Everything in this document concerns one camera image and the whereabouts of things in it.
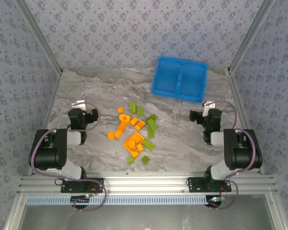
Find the small square orange lego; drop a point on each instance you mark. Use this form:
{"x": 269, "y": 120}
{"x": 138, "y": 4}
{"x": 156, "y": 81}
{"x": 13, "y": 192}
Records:
{"x": 120, "y": 110}

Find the long studded green lego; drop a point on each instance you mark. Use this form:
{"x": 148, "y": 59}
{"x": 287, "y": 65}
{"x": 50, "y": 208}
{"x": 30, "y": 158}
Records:
{"x": 132, "y": 107}

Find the large hollow orange lego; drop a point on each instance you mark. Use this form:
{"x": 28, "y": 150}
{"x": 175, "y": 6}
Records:
{"x": 136, "y": 137}

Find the small hollow orange lego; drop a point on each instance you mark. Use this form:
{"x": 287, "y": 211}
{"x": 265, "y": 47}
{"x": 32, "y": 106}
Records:
{"x": 140, "y": 125}

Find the orange wedge lego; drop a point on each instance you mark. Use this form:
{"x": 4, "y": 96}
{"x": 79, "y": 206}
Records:
{"x": 134, "y": 153}

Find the small square green lego plate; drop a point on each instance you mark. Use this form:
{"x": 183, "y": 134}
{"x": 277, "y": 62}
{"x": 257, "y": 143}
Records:
{"x": 145, "y": 159}

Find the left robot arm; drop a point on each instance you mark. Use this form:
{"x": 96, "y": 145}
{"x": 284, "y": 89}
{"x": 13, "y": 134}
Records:
{"x": 48, "y": 153}

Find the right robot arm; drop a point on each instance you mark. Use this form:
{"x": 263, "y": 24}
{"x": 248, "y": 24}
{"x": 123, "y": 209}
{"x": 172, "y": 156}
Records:
{"x": 239, "y": 153}

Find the small orange lego brick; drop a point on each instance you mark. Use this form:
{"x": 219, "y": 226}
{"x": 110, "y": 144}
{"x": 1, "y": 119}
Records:
{"x": 110, "y": 135}

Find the blue two-compartment bin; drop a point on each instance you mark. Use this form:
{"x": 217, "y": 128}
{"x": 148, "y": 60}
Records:
{"x": 168, "y": 79}

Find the small black adapter board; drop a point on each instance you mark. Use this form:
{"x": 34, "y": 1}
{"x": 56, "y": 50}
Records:
{"x": 215, "y": 199}
{"x": 80, "y": 198}

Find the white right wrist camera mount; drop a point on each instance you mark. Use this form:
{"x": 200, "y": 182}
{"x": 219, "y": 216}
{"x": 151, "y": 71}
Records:
{"x": 209, "y": 106}

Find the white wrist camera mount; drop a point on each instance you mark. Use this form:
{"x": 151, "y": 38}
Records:
{"x": 78, "y": 104}
{"x": 209, "y": 106}

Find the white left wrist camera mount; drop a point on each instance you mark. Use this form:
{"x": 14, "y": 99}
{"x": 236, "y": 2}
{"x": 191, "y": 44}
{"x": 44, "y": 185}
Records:
{"x": 78, "y": 104}

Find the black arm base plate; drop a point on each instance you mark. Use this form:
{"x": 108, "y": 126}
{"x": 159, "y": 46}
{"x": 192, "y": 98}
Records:
{"x": 194, "y": 185}
{"x": 98, "y": 185}

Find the aluminium crossbar rail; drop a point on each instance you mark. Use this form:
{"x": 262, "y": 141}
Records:
{"x": 144, "y": 182}

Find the aluminium frame post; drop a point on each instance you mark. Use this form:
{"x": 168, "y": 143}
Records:
{"x": 250, "y": 36}
{"x": 40, "y": 36}

